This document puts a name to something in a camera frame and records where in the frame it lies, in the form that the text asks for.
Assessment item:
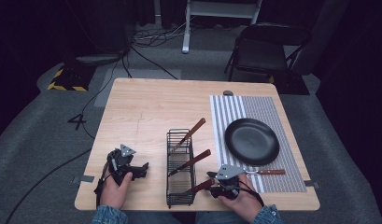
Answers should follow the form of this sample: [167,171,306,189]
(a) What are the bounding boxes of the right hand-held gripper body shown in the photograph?
[209,163,247,201]

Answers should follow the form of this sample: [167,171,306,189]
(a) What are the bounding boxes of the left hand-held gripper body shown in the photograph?
[106,143,144,187]

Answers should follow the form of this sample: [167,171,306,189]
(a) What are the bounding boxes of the wooden-handled utensil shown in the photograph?
[170,117,207,154]
[245,168,287,176]
[167,148,212,177]
[184,177,217,195]

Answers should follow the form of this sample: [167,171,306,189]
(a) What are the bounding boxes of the black wire cutlery rack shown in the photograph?
[165,128,198,209]

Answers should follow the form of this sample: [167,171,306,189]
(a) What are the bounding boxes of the person's right hand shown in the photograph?
[217,173,265,224]

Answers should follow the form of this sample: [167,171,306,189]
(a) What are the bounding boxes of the person's left hand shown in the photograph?
[99,167,134,210]

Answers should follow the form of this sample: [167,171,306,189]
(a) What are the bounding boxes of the person's legs in jeans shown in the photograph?
[125,210,253,224]

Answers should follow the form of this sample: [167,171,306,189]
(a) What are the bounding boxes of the grey tape piece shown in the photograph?
[304,179,320,190]
[71,175,95,185]

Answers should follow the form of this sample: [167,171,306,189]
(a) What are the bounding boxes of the black round plate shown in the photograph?
[224,118,281,167]

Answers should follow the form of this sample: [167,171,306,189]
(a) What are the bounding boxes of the grey striped placemat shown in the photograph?
[209,94,307,194]

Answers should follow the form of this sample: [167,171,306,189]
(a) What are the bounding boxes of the black and yellow striped base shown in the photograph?
[47,63,97,93]

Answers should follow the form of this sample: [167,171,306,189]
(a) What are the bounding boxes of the black floor stand base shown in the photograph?
[74,46,131,67]

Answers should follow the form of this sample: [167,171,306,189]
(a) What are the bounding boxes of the black folding chair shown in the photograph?
[223,21,314,84]

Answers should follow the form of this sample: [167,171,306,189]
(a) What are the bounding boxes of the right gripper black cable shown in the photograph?
[236,178,266,207]

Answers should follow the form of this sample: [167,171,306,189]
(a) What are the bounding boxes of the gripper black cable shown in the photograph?
[236,178,266,207]
[92,158,119,209]

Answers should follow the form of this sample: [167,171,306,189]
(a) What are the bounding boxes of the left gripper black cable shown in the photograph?
[92,158,119,209]

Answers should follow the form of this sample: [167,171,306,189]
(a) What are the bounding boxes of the long black floor cable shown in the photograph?
[4,147,93,224]

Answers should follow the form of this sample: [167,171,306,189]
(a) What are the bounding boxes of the bundle of floor cables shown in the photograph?
[129,15,196,49]

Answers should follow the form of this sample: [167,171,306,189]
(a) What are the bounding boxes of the white metal stand frame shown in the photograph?
[181,0,264,55]

